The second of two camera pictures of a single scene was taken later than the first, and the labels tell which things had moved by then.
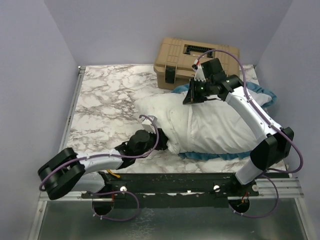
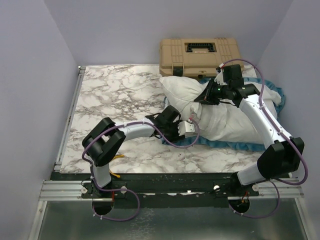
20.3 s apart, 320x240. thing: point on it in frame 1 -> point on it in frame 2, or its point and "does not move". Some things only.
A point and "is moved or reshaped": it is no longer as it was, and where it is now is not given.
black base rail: (171, 190) does not move
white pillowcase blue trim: (214, 131) is moved or reshaped
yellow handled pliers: (113, 173) does not move
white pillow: (174, 118) -> (180, 92)
